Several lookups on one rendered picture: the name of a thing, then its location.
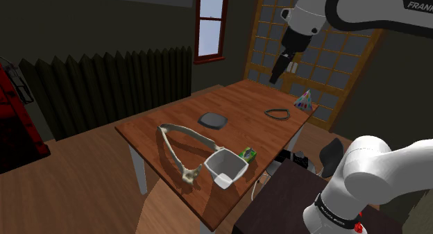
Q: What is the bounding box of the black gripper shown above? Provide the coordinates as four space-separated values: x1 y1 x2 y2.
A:
269 26 313 85

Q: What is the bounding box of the colourful dotted party hat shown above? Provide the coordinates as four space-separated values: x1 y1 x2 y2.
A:
293 88 313 112

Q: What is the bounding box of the brown wooden table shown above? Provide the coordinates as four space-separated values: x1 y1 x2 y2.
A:
114 78 319 234

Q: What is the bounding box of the wooden lattice screen door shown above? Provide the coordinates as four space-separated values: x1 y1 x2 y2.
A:
243 0 385 132

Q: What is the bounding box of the red framed window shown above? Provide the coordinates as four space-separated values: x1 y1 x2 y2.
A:
193 0 230 65

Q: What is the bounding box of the dark grey square plate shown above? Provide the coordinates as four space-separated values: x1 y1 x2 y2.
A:
197 111 228 131

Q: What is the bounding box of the small green box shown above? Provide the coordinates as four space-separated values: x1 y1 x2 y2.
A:
238 146 257 160

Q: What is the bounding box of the black office chair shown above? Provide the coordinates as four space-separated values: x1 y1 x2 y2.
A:
251 137 345 201

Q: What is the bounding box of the white square bowl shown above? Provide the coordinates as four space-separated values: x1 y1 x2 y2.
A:
203 148 251 190

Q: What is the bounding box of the dark robot stand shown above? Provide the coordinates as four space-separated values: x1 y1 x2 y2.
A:
232 158 404 234

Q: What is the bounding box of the pale wishbone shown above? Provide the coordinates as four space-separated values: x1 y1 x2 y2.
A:
156 123 225 186

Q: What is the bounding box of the dark ribbed radiator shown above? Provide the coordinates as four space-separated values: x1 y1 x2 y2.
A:
18 45 194 142

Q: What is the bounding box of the red and black cabinet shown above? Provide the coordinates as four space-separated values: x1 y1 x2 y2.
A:
0 56 52 175

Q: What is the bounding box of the dark grey rubber ring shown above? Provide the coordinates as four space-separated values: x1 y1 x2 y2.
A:
264 107 291 121

